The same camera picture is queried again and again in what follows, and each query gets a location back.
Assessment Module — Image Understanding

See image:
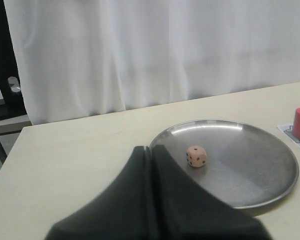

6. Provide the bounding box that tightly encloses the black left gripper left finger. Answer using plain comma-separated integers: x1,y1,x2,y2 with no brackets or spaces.
45,146,157,240

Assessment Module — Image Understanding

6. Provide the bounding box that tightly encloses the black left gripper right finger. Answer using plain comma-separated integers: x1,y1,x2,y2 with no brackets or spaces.
151,145,272,240

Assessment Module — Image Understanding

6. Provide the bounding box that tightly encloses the wooden die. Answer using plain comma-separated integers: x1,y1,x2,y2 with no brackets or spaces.
186,145,208,168

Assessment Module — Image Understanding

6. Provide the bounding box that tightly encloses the round steel tray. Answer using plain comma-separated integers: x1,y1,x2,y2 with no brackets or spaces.
150,119,299,209

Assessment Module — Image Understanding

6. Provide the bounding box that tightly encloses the paper game board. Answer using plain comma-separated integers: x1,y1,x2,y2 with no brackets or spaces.
277,124,300,148

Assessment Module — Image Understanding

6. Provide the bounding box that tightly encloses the white curtain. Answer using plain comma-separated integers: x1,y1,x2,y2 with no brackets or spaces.
4,0,300,125

